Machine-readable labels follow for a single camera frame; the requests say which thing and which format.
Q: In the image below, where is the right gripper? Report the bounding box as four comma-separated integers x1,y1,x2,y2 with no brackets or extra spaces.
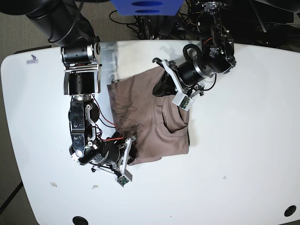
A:
90,135,137,178

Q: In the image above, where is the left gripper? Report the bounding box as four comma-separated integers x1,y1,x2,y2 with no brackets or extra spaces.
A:
152,60,205,97

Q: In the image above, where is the mauve T-shirt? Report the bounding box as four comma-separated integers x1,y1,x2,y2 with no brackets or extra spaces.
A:
107,67,189,165

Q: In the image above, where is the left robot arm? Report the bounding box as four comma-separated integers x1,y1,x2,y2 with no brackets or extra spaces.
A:
152,0,300,97

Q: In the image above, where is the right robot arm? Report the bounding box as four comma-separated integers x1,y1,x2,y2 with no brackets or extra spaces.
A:
0,0,136,184

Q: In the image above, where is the black table grommet left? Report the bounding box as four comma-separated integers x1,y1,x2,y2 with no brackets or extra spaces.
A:
72,216,89,225

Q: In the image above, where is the black table grommet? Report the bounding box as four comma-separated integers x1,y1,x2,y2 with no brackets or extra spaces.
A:
72,216,89,225
284,205,297,217

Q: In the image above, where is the small white sticker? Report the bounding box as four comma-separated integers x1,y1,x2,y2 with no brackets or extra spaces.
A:
26,54,38,64

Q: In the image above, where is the black table grommet right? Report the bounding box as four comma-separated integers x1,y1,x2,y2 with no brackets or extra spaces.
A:
284,205,297,217

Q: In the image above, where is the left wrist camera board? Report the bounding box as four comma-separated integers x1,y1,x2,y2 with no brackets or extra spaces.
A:
172,92,194,111

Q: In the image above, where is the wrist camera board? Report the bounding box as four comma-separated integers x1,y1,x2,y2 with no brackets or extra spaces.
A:
172,92,194,111
116,173,132,187

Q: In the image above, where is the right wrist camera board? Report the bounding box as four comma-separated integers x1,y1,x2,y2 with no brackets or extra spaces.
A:
116,173,132,187

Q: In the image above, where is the blue plastic mount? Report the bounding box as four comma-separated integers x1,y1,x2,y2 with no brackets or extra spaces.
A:
111,0,184,16

